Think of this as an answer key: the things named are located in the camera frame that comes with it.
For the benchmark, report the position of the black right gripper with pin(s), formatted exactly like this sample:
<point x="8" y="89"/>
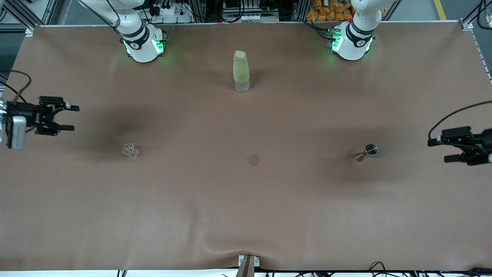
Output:
<point x="24" y="110"/>

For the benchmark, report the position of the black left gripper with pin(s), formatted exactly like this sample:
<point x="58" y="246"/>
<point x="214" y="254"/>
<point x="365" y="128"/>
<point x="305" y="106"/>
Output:
<point x="481" y="145"/>

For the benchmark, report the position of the small clear glass cup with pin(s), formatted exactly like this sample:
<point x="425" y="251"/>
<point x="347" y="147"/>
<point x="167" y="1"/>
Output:
<point x="128" y="149"/>

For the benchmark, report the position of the steel double jigger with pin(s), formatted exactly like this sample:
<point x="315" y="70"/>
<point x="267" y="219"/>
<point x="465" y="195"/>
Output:
<point x="371" y="149"/>

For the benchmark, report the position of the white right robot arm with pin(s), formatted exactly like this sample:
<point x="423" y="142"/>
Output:
<point x="142" y="48"/>

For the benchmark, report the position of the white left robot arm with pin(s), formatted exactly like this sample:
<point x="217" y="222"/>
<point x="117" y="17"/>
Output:
<point x="351" y="48"/>

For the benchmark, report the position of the glass shaker with green top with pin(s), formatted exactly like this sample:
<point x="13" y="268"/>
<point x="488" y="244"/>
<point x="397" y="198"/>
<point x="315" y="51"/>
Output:
<point x="241" y="69"/>

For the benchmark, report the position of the black power strip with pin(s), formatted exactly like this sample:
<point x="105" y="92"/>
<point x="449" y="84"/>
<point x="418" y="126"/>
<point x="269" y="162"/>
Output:
<point x="480" y="271"/>

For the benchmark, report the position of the white power strip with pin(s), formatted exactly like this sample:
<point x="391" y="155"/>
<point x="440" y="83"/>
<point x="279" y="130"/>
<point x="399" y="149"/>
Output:
<point x="178" y="17"/>

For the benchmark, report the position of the pile of orange bags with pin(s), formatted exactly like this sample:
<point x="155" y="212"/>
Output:
<point x="326" y="13"/>

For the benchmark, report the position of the brown table mat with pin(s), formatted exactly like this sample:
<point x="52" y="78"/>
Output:
<point x="246" y="211"/>

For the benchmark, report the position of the white connector block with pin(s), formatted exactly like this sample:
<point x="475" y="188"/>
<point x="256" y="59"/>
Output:
<point x="250" y="17"/>

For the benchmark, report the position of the metal mat corner bracket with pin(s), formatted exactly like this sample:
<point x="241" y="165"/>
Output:
<point x="466" y="25"/>
<point x="29" y="31"/>

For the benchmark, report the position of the aluminium frame strut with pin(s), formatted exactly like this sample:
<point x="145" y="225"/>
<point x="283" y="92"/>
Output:
<point x="52" y="9"/>
<point x="476" y="11"/>

